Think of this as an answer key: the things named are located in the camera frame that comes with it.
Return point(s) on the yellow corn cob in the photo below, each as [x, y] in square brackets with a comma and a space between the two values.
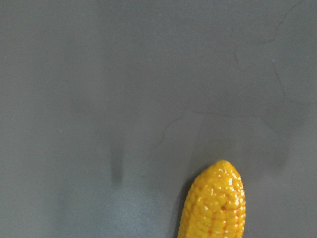
[215, 206]

